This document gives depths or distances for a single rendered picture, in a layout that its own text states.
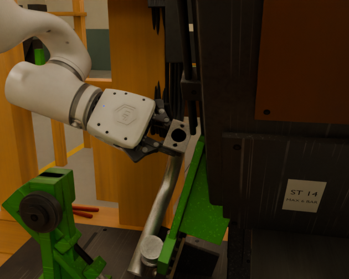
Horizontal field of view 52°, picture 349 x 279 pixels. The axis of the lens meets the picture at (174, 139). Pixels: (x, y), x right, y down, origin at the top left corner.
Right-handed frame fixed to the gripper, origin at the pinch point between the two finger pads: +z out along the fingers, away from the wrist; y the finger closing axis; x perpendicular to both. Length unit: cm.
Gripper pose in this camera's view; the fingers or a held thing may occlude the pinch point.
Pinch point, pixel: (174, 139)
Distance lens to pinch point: 64.9
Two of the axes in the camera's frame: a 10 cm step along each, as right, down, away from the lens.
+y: 3.4, -8.5, 3.9
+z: 9.4, 3.4, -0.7
